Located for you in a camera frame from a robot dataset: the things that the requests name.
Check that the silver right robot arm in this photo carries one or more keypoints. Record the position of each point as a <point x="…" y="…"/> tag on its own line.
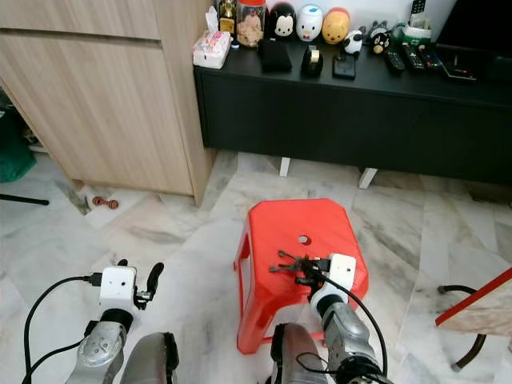
<point x="348" y="332"/>

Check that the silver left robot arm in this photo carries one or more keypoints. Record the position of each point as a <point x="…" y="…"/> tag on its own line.
<point x="108" y="352"/>

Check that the red plastic stool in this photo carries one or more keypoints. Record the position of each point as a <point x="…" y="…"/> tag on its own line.
<point x="288" y="224"/>

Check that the small red dumbbell toy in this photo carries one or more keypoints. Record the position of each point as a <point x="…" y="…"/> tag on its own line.
<point x="105" y="202"/>

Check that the white console leg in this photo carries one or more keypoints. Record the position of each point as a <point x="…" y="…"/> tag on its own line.
<point x="284" y="167"/>
<point x="368" y="178"/>

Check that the thin black rod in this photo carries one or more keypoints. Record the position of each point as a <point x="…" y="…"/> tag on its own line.
<point x="24" y="199"/>

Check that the black TV console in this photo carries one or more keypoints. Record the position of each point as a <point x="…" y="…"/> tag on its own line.
<point x="352" y="120"/>

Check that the green bag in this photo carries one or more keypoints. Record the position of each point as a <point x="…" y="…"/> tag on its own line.
<point x="14" y="152"/>

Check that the light wooden cabinet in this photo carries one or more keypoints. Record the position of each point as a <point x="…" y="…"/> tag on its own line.
<point x="104" y="104"/>

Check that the curved black chair leg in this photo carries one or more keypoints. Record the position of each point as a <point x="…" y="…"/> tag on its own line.
<point x="474" y="352"/>

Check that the small black box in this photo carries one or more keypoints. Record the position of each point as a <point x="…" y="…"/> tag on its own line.
<point x="345" y="66"/>

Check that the black tape dispenser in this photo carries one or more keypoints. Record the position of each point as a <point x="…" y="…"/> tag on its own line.
<point x="312" y="62"/>

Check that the black wallet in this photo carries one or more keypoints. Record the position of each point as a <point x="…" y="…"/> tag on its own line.
<point x="275" y="56"/>

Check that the black remote control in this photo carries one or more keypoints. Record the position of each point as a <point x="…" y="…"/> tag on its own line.
<point x="432" y="58"/>
<point x="394" y="62"/>
<point x="414" y="58"/>

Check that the small panda figure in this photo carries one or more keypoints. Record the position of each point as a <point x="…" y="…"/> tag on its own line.
<point x="354" y="42"/>

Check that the pink tissue box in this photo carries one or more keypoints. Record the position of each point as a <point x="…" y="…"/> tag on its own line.
<point x="210" y="51"/>

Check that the small black bear figure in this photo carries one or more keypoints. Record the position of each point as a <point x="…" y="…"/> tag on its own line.
<point x="379" y="38"/>

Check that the yellow bear plush toy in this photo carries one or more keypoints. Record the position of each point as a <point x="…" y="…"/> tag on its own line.
<point x="336" y="27"/>

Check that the white plush toy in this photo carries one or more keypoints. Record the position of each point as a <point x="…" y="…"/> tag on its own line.
<point x="309" y="24"/>

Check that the black mouse plush toy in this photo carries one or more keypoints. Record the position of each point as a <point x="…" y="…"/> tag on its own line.
<point x="282" y="24"/>

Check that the clear jar with red lid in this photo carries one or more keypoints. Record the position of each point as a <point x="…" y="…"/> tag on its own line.
<point x="251" y="26"/>

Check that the flat black device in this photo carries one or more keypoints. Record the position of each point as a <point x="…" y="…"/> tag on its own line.
<point x="459" y="66"/>

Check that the green white remote holder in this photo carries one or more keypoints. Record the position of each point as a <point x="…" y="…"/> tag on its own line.
<point x="417" y="32"/>

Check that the gold ornament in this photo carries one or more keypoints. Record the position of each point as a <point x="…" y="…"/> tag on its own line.
<point x="228" y="16"/>

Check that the black television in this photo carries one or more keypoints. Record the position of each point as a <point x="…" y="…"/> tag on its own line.
<point x="476" y="24"/>

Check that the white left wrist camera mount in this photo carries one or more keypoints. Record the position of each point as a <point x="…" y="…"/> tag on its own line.
<point x="118" y="286"/>

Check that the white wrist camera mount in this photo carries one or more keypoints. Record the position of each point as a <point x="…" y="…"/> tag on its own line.
<point x="343" y="272"/>
<point x="118" y="286"/>

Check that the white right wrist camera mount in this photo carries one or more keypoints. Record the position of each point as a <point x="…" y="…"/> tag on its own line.
<point x="343" y="272"/>

